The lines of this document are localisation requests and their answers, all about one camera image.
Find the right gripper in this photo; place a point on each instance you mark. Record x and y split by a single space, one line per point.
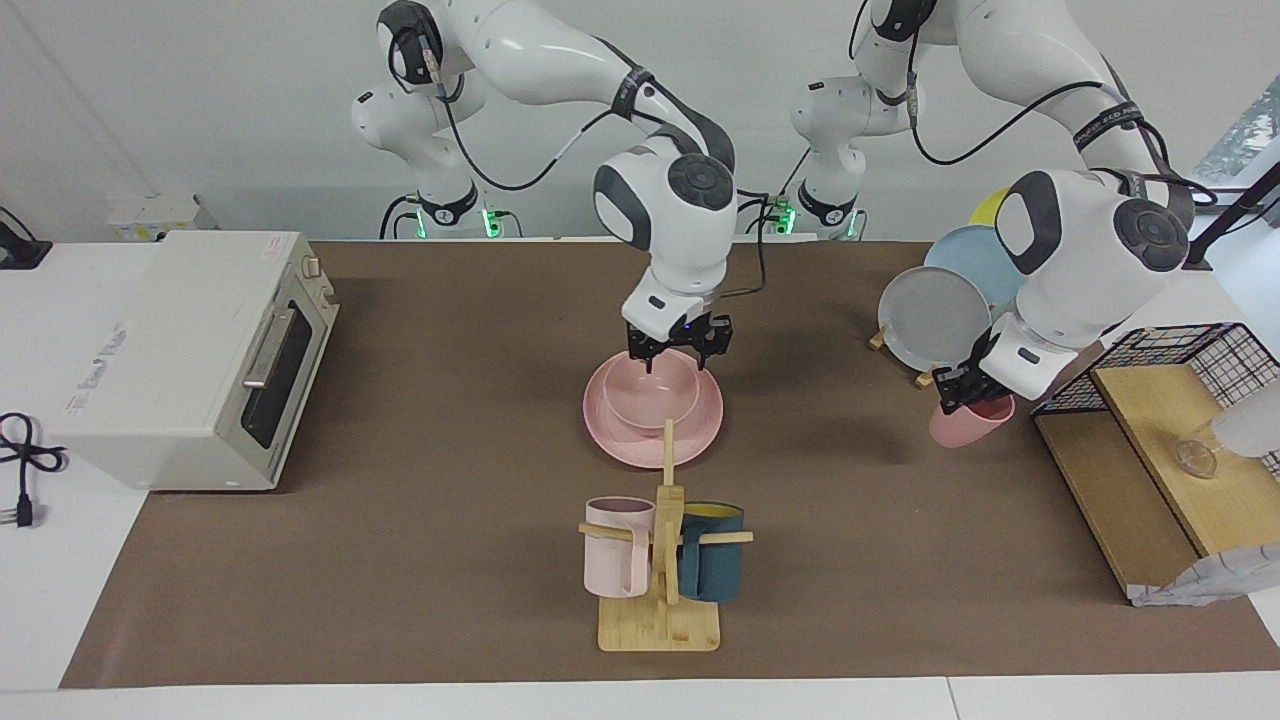
668 305

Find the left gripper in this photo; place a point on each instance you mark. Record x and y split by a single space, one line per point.
1025 358

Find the pink tumbler cup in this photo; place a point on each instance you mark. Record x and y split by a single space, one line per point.
965 425

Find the pink bowl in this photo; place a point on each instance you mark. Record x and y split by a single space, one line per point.
650 400

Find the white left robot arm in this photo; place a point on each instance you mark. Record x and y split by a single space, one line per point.
1020 40

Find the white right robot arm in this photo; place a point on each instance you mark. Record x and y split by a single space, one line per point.
540 60

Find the grey plate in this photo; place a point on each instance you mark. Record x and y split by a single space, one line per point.
930 315

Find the wooden plate rack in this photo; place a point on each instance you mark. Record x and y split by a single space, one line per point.
878 338

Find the pink speckled plate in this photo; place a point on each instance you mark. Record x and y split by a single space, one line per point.
640 445

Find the light blue plate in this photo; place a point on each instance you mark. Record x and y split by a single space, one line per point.
975 260

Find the yellow plate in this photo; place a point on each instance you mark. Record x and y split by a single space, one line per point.
990 208

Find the dark teal mug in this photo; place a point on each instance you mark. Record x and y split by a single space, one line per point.
715 560

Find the pale pink mug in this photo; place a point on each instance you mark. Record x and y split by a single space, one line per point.
612 560

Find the clear glass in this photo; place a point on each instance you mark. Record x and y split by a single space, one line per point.
1196 455

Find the brown table mat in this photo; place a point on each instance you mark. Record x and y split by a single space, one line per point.
450 450

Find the wooden mug tree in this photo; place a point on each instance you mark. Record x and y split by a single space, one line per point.
660 625

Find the translucent white container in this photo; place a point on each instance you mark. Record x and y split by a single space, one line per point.
1250 425

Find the black stand bar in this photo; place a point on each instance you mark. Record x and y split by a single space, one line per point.
1240 205

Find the beige toaster oven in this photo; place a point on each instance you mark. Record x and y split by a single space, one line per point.
170 350

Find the black desk device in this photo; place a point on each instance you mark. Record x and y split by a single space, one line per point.
15 250

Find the white wall box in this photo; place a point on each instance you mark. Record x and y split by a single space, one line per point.
150 215

